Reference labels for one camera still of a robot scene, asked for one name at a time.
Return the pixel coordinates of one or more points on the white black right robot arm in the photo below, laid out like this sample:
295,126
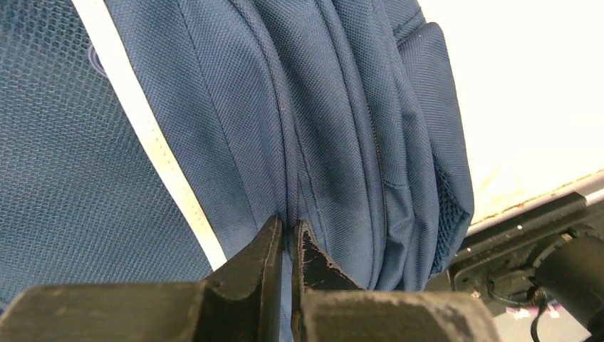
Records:
570,269

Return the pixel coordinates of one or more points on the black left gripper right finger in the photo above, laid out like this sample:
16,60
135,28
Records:
327,305

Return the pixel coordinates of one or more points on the aluminium frame rail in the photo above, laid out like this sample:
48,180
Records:
594,196

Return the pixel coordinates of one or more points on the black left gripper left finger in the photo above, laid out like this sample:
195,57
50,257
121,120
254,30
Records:
238,302

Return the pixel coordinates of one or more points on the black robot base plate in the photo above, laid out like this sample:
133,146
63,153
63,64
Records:
507,245

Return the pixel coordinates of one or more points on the navy blue student backpack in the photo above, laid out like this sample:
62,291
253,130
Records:
149,141

